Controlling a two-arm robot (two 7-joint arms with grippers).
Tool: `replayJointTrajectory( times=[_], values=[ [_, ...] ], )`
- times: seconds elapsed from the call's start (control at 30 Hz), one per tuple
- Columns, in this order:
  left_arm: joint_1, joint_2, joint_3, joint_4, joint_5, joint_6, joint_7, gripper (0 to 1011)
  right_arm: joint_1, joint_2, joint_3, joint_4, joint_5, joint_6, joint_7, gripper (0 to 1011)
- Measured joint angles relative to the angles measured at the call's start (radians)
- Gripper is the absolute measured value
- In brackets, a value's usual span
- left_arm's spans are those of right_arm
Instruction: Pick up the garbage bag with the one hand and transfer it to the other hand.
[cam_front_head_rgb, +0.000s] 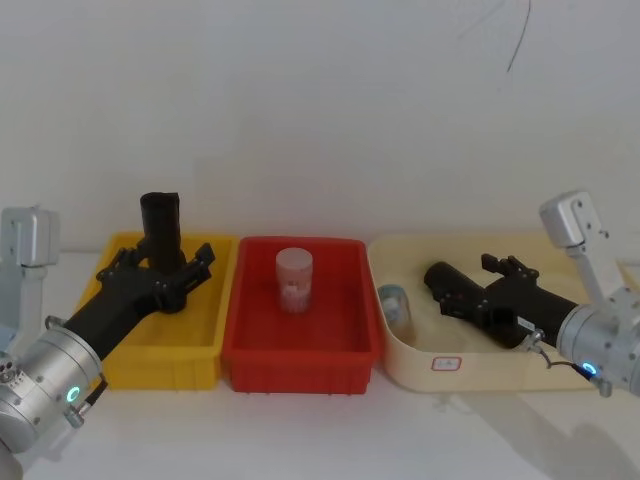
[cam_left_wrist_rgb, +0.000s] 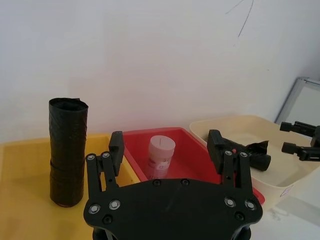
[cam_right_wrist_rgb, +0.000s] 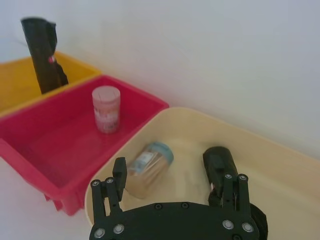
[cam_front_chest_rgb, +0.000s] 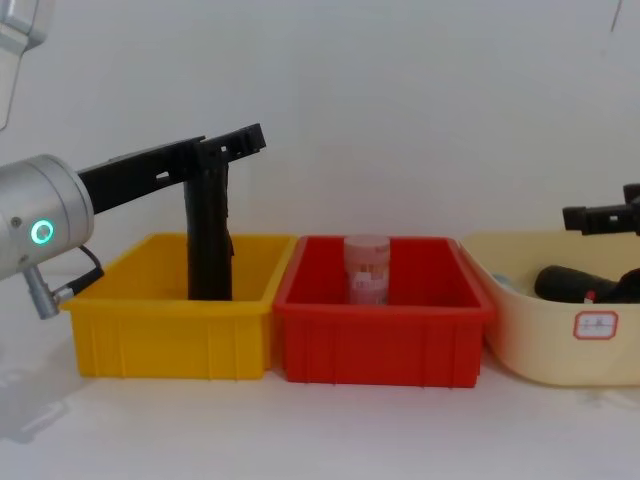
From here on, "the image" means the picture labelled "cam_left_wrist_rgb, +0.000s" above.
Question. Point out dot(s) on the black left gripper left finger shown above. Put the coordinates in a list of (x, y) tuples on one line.
[(116, 150)]

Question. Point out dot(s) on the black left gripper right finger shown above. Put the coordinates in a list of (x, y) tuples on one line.
[(215, 150)]

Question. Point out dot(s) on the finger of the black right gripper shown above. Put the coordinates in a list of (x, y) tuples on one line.
[(300, 127), (297, 149)]

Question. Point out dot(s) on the grey framed glass panel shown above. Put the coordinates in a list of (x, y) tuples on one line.
[(302, 102)]

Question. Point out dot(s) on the red plastic tray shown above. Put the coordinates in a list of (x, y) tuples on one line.
[(190, 155)]

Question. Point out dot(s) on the cream plastic tray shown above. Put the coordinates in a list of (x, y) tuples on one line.
[(280, 172)]

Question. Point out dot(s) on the small black bag roll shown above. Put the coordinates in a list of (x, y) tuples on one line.
[(257, 156)]

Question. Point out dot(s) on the white pill bottle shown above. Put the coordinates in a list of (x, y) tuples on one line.
[(160, 155)]

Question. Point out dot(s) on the black rolled plastic bag roll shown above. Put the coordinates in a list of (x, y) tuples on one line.
[(67, 150)]

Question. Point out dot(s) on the yellow plastic tray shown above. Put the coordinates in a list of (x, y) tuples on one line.
[(22, 190)]

